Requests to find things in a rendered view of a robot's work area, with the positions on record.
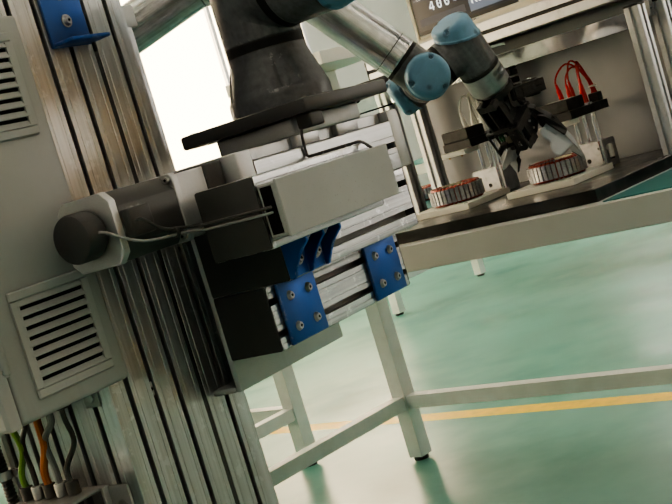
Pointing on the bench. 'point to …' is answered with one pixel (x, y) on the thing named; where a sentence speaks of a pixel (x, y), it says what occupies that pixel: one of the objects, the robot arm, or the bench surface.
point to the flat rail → (564, 41)
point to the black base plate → (503, 208)
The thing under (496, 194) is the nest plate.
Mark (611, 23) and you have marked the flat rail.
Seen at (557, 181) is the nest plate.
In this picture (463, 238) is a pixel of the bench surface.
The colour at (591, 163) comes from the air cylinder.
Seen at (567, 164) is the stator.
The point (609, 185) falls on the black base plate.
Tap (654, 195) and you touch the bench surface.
